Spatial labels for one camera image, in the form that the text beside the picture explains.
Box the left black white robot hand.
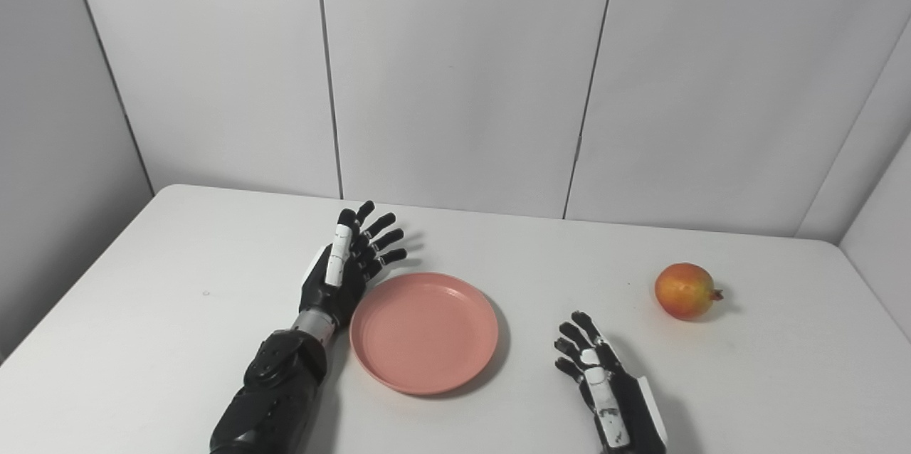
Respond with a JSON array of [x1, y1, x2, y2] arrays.
[[298, 200, 408, 329]]

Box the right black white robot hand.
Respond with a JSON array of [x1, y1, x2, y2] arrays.
[[554, 310, 668, 454]]

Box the pink round plate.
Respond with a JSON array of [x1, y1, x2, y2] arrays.
[[349, 272, 500, 396]]

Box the red yellow pomegranate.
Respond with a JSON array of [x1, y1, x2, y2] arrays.
[[655, 263, 725, 321]]

